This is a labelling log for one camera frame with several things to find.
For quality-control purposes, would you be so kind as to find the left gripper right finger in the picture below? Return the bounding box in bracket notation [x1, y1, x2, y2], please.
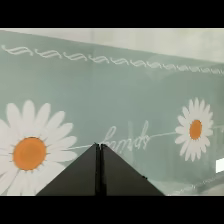
[98, 143, 166, 197]

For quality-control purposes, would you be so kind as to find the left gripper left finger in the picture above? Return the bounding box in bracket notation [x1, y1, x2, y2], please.
[35, 142, 100, 197]

